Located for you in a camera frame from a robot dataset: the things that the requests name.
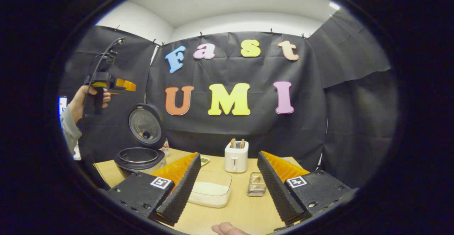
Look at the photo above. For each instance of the toast slice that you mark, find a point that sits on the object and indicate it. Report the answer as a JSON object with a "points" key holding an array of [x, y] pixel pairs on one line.
{"points": [[242, 143], [232, 143]]}

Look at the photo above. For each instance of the clear plastic rice container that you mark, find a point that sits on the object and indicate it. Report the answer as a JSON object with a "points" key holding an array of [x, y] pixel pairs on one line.
{"points": [[211, 199]]}

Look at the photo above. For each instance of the small ceiling light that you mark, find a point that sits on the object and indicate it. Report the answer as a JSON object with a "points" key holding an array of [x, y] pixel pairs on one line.
{"points": [[334, 6]]}

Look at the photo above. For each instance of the black and silver rice cooker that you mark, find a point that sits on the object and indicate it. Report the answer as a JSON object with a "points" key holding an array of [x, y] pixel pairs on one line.
{"points": [[140, 162]]}

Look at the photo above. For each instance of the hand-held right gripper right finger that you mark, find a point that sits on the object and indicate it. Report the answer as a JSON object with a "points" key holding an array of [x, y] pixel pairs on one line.
{"points": [[278, 192]]}

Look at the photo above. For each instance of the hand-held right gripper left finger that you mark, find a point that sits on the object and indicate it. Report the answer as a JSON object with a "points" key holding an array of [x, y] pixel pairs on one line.
{"points": [[179, 196]]}

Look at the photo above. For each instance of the black backdrop cloth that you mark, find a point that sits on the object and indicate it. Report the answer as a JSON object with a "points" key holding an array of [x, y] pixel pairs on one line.
{"points": [[230, 128]]}

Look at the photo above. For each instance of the white toaster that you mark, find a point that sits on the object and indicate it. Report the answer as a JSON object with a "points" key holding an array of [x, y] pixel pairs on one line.
{"points": [[236, 160]]}

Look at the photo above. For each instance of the small dish with green food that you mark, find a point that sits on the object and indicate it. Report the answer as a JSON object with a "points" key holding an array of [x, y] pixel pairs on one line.
{"points": [[204, 160]]}

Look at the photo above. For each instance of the computer monitor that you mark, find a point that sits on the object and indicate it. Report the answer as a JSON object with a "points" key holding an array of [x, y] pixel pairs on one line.
{"points": [[62, 105]]}

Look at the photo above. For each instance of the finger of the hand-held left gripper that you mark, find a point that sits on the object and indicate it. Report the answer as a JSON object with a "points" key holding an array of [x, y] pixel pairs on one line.
{"points": [[124, 86]]}

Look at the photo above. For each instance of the small clear bottle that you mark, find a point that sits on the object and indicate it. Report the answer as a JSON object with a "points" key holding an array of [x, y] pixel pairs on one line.
{"points": [[165, 149]]}

